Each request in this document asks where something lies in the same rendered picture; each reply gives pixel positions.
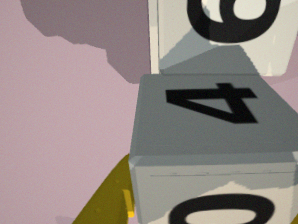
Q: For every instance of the white number cube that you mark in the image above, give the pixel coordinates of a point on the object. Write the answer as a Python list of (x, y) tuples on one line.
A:
[(213, 150), (226, 37)]

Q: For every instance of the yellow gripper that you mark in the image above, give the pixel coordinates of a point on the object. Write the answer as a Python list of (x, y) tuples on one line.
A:
[(113, 202)]

